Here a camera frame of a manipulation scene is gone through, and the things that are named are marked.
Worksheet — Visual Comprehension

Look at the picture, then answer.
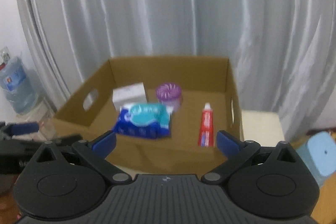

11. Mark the red white toothpaste tube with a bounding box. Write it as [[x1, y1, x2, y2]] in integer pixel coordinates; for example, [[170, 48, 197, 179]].
[[198, 103, 215, 147]]

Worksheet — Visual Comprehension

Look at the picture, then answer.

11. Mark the blue wet wipes pack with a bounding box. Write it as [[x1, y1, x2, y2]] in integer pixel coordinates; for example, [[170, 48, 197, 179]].
[[112, 103, 173, 139]]

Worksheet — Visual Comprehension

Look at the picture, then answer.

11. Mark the purple air freshener jar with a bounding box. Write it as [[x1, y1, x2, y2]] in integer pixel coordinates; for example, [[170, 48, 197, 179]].
[[155, 83, 182, 111]]

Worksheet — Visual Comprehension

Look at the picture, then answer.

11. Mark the white water dispenser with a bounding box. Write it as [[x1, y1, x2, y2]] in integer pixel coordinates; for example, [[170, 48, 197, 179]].
[[16, 100, 56, 139]]

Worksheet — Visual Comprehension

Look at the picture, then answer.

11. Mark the blue water jug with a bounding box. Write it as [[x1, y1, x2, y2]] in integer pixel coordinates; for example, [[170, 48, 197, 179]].
[[1, 47, 39, 115]]

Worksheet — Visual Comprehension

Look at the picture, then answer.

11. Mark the small white box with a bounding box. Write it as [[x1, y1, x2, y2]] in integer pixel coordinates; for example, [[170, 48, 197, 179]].
[[112, 83, 147, 111]]

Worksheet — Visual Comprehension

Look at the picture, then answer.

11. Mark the brown cardboard box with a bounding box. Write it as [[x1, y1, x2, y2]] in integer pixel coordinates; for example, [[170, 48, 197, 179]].
[[53, 56, 241, 176]]

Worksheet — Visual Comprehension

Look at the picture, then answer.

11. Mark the light blue stool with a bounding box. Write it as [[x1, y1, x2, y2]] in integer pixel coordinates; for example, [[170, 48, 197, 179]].
[[296, 131, 336, 187]]

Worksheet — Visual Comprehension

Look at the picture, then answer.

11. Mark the grey satin curtain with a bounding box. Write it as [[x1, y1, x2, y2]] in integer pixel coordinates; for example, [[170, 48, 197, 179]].
[[18, 0, 335, 139]]

